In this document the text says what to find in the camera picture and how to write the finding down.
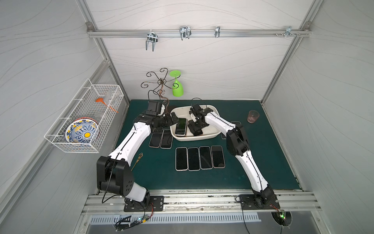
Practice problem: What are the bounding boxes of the metal bracket hook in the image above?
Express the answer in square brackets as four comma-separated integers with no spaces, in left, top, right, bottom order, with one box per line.
[274,26,301,38]

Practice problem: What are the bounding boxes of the large phone pink case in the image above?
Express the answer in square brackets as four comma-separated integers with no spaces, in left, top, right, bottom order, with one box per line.
[211,145,226,168]

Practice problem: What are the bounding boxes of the small metal hook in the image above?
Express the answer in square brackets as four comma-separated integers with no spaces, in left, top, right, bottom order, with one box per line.
[214,26,221,38]

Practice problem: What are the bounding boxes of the round black puck device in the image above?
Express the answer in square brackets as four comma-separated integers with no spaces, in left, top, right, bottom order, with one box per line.
[271,212,292,227]

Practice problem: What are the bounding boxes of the metal clip hook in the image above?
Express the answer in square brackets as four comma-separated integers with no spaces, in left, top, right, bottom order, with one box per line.
[179,26,191,41]

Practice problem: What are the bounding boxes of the aluminium cross rail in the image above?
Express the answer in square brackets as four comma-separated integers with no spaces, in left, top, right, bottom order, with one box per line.
[87,29,312,39]

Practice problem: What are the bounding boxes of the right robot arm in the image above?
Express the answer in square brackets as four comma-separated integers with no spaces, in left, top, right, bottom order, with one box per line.
[188,104,276,209]

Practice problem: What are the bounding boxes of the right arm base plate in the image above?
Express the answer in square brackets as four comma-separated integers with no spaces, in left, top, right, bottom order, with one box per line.
[236,194,281,210]

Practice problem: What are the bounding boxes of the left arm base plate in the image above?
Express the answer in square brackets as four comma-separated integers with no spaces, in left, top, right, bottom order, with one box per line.
[123,196,164,212]

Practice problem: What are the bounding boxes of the white vent strip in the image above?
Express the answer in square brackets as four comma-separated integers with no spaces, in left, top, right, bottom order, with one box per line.
[89,212,261,225]

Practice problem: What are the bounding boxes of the brown translucent cup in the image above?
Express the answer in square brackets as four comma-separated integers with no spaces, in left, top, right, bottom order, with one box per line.
[247,110,260,124]

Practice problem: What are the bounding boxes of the white wire basket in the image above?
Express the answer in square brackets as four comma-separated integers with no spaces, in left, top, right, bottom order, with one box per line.
[44,80,124,153]

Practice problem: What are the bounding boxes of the black wire cup stand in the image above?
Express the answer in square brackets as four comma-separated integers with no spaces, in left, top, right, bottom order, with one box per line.
[140,67,174,114]

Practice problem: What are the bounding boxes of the green plastic goblet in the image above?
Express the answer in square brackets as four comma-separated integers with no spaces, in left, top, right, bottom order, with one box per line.
[169,70,184,97]

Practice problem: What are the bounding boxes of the colourful patterned plate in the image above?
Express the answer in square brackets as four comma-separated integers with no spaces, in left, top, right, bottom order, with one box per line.
[65,118,98,144]

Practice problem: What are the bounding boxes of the metal double hook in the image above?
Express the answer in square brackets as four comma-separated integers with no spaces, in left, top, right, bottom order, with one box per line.
[145,32,158,51]

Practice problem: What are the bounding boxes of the left base cable bundle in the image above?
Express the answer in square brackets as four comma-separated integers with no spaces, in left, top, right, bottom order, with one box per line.
[113,201,154,232]

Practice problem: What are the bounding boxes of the diagonal phone white case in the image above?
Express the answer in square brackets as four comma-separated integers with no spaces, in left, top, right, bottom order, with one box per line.
[231,121,242,126]

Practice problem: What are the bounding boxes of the gold fork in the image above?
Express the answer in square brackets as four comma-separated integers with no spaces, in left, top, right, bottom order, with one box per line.
[131,153,143,171]

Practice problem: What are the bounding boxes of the phone front row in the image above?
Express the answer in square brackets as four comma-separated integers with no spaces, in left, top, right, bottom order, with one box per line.
[191,128,203,136]
[175,147,188,171]

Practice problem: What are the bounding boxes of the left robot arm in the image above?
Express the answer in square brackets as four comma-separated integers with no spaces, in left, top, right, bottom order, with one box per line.
[96,112,178,203]

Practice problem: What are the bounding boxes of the aluminium front rail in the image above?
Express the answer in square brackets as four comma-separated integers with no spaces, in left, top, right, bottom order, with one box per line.
[81,190,322,215]

